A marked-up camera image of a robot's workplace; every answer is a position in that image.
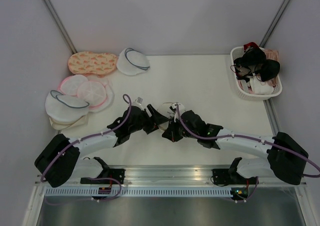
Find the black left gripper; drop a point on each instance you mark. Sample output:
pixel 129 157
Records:
pixel 156 119

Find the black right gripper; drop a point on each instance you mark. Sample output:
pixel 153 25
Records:
pixel 170 133

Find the white mesh laundry bag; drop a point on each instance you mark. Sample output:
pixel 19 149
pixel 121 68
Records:
pixel 165 110

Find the black bra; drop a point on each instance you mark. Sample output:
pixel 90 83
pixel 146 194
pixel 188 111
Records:
pixel 253 63

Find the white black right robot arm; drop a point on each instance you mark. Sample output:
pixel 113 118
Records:
pixel 276 156

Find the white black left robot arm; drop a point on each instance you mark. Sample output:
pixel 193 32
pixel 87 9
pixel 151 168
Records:
pixel 64 158

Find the orange patterned laundry bag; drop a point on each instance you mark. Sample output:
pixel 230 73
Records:
pixel 90 63

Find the white bra in basket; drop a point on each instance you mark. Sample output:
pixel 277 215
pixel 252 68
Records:
pixel 260 88

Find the white plastic laundry basket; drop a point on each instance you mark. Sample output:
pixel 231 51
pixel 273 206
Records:
pixel 241 86

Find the pink garment in basket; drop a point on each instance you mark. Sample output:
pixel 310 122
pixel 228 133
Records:
pixel 271 54

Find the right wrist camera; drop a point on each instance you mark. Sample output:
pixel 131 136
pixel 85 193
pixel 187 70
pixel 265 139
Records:
pixel 175 108

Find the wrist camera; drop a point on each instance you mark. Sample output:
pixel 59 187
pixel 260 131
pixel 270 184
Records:
pixel 138 102
pixel 175 108

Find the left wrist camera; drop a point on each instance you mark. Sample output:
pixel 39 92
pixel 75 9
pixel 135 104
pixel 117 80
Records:
pixel 138 102

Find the aluminium table edge rail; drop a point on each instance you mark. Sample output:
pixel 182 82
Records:
pixel 156 175

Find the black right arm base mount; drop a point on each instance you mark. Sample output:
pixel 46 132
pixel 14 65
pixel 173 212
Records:
pixel 223 177

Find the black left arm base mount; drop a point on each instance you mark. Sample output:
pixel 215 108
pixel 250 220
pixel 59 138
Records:
pixel 106 176

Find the white slotted cable duct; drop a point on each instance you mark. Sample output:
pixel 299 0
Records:
pixel 130 191

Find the left corner aluminium post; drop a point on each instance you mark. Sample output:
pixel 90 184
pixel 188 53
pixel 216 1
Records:
pixel 60 26

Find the corner aluminium post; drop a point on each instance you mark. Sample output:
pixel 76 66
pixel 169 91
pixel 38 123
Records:
pixel 275 21
pixel 60 26

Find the right corner aluminium post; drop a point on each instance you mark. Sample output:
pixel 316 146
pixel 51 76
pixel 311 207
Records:
pixel 275 21

